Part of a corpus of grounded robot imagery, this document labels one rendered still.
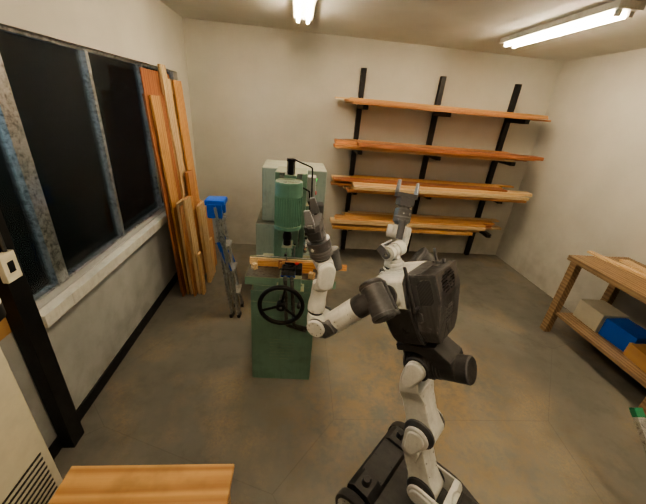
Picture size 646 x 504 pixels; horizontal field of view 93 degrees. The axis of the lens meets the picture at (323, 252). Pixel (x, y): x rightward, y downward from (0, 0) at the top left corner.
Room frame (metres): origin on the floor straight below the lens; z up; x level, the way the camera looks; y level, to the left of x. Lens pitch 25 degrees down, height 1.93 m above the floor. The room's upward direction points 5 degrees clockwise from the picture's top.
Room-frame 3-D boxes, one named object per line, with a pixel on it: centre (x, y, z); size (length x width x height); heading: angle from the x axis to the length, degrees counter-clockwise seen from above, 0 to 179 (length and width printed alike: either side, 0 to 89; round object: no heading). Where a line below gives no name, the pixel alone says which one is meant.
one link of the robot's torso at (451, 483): (0.90, -0.65, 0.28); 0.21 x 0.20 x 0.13; 50
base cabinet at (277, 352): (2.03, 0.26, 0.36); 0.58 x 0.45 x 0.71; 4
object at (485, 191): (4.17, -1.34, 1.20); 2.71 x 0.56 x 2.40; 96
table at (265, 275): (1.80, 0.20, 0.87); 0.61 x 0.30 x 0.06; 94
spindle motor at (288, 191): (1.91, 0.25, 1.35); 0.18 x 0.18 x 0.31
